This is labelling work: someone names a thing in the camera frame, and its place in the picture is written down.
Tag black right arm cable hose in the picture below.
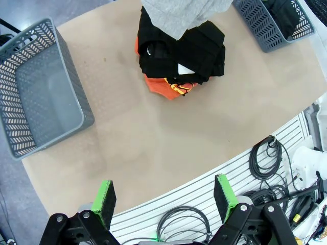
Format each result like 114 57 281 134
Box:
305 0 327 26

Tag black camera tripod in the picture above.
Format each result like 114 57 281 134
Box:
0 18 22 48

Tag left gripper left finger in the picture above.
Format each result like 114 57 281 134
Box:
39 179 121 245

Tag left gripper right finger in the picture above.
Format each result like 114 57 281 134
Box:
208 174 297 245

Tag coiled black cable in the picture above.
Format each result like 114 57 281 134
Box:
249 136 292 181
156 206 212 243

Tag grey garment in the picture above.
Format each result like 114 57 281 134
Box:
140 0 233 41

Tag black cable bundle with plugs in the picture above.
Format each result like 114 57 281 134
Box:
241 183 320 230

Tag grey plastic lattice basket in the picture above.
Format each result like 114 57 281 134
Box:
0 17 96 161
232 0 316 54

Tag black trousers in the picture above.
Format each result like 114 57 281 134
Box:
137 6 227 85

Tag black top garment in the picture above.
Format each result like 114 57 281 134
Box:
265 0 302 39

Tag orange printed garment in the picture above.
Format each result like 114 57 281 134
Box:
134 37 198 101

